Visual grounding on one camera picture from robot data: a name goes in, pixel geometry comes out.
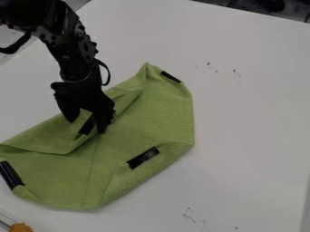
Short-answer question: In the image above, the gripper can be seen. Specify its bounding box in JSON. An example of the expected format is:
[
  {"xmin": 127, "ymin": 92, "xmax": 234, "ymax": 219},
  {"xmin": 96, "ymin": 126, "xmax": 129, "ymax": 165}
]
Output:
[{"xmin": 49, "ymin": 72, "xmax": 118, "ymax": 134}]

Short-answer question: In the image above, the green cloth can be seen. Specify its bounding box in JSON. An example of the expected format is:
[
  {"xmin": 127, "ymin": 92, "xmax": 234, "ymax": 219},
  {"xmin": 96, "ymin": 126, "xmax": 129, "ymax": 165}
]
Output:
[{"xmin": 0, "ymin": 62, "xmax": 197, "ymax": 211}]

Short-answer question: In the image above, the orange toy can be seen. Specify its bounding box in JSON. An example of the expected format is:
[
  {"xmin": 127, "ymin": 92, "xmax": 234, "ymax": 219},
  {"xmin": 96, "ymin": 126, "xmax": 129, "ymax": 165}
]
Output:
[{"xmin": 7, "ymin": 222, "xmax": 34, "ymax": 232}]

